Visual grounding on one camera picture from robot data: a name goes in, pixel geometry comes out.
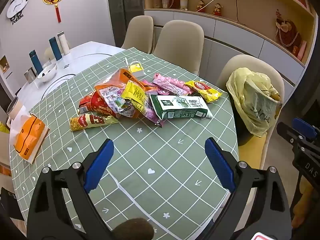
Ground white cylindrical device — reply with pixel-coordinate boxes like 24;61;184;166
6;97;20;117

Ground wooden wall cabinet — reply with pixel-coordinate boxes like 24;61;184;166
144;0;318;95

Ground pink caterpillar toy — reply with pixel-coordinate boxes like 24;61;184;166
153;73;193;96

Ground black cable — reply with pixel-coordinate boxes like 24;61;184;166
235;0;247;26

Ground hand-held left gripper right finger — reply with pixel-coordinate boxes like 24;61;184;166
204;137;293;240

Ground orange tissue pack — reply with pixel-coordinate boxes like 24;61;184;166
10;105;50;165

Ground teal insulated bottle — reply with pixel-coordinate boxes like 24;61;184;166
29;50;43;73
49;37;62;61

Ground heart-shaped flower decoration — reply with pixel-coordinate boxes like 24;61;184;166
275;9;302;54

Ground small wall picture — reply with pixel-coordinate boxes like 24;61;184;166
0;56;12;74

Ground white bowl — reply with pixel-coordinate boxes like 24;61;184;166
37;63;57;83

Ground red snack bag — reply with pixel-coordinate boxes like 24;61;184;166
79;91;118;117

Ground beige dining chair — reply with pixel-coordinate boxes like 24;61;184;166
216;54;285;170
44;47;58;60
122;15;154;54
152;20;205;75

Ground person's right hand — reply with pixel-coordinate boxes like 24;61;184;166
292;180;320;230

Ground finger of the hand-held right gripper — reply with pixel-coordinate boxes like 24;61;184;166
292;117;320;142
276;121;302;145

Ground yellow wafer packet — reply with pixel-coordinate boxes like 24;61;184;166
184;80;222;103

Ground yellow red stick packet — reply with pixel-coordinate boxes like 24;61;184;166
69;114;120;132

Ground white round turntable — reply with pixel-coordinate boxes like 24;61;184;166
41;52;120;98

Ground white yellow toy box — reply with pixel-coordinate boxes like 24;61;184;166
124;57;145;77

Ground orange snack bag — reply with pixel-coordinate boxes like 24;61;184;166
94;69;140;119

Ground black trash bin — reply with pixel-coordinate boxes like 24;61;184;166
234;97;269;147

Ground metal canister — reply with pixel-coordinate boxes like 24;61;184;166
24;67;37;83

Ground person's left hand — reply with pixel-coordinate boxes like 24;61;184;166
112;217;154;240

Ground grey glass door cabinet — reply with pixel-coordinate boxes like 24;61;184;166
106;0;145;49

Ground yellow snack packet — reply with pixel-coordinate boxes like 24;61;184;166
122;80;150;113

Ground white insulated bottle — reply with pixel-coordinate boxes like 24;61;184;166
57;31;70;55

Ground green white drink carton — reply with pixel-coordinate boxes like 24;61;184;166
149;95;213;122

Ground pink chip bag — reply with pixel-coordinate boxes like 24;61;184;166
144;94;167;128

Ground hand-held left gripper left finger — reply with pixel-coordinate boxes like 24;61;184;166
26;138;115;240

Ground panda wall clock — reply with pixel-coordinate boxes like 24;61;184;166
6;0;29;25

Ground pink box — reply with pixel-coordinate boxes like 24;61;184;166
297;40;307;60

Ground green checked tablecloth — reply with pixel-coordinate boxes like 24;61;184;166
9;47;239;240

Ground mustard seat cushion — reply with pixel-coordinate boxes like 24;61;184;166
237;132;268;169

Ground white cable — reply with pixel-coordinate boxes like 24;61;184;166
200;0;225;12

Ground yellow plastic bin bag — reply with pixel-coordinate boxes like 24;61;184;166
226;67;283;137

